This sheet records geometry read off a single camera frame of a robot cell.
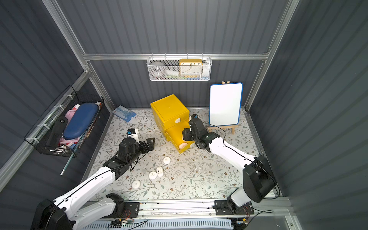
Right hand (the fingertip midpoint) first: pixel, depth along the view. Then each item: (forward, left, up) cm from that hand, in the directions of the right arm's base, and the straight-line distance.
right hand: (189, 131), depth 85 cm
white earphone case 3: (-21, +21, -16) cm, 34 cm away
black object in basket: (-14, +59, +17) cm, 63 cm away
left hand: (-7, +23, 0) cm, 24 cm away
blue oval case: (-5, +52, +17) cm, 55 cm away
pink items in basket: (-16, +55, +12) cm, 59 cm away
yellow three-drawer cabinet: (+12, +12, +2) cm, 17 cm away
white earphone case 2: (-19, +17, -15) cm, 30 cm away
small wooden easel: (+13, -32, -13) cm, 37 cm away
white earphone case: (-11, +14, -16) cm, 24 cm away
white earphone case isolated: (-26, +30, -16) cm, 43 cm away
